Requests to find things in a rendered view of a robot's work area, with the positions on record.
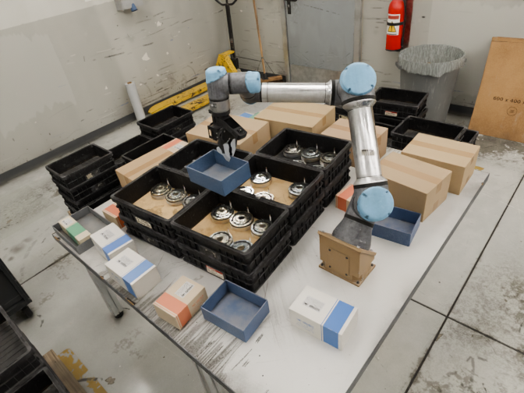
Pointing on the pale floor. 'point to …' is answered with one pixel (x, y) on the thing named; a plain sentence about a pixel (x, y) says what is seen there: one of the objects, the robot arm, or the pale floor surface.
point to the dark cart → (12, 293)
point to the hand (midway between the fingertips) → (230, 158)
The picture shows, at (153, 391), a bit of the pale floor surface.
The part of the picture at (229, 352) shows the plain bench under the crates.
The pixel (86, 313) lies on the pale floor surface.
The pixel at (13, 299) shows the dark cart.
